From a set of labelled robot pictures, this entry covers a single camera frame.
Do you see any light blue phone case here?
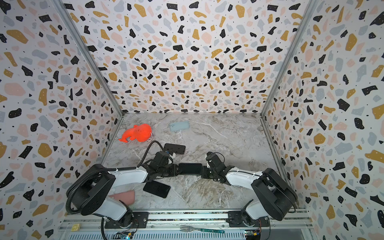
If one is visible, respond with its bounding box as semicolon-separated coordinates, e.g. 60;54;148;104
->
169;121;190;132

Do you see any black phone left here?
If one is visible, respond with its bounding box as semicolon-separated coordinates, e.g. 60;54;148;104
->
143;181;171;199

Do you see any pink phone case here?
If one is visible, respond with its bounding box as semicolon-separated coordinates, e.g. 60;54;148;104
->
110;190;135;206

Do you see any right circuit board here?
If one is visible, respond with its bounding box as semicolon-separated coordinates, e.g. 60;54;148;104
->
245;230;261;240

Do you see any red plush toy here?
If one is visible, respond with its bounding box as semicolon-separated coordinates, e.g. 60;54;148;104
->
119;124;152;143

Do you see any silver fork green handle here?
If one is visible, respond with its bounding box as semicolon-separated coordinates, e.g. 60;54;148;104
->
180;226;225;234

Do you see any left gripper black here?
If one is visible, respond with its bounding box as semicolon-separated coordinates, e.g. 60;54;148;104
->
157;164;183;178

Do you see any circuit board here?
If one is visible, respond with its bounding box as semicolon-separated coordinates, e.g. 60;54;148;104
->
245;230;261;240
114;232;134;240

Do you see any left circuit board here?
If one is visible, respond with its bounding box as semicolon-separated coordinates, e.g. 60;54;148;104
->
114;232;134;240

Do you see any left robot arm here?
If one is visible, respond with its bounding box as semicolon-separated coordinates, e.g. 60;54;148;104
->
66;151;179;221

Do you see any black corrugated cable left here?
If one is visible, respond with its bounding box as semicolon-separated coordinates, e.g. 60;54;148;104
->
65;140;164;214

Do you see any aluminium rail frame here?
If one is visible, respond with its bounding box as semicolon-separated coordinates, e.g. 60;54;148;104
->
57;209;317;240

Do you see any black phone case camera cutout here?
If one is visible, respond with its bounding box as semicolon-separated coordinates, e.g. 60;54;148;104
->
178;163;203;176

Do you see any black phone case far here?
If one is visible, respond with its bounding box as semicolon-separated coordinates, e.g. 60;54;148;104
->
164;143;186;155

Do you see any yellow sticker tag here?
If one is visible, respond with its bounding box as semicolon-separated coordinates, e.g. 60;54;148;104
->
71;224;81;232

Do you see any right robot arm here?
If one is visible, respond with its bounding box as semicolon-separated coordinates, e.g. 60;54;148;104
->
202;152;298;226

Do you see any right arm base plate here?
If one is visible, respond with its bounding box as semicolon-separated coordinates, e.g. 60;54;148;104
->
226;211;270;228

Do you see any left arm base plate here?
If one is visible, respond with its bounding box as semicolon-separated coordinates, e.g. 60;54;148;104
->
105;212;149;230

